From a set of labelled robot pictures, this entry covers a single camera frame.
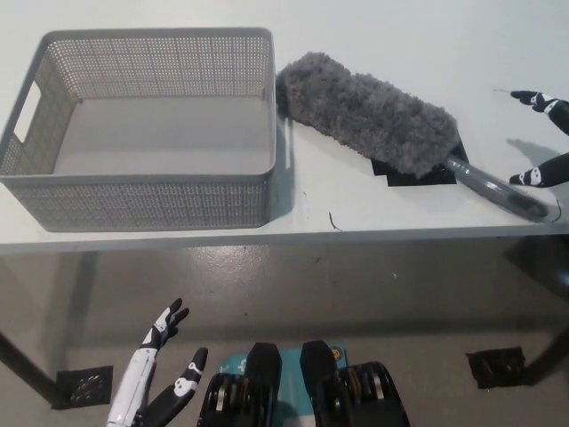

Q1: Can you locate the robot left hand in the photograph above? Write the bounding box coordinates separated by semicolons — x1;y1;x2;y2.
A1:
108;297;209;427

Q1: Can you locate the black tape patch on desk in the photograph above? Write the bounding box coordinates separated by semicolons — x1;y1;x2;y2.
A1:
371;140;470;188

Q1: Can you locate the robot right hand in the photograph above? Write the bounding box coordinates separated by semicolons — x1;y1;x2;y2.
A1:
509;90;569;188

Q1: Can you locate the grey perforated plastic basket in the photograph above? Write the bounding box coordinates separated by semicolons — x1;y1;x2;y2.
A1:
0;27;279;232

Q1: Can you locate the dark table leg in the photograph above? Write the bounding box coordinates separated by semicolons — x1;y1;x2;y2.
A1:
522;326;569;386
0;331;61;408

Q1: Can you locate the grey fluffy duster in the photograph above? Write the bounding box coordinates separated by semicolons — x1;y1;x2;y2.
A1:
275;51;550;222

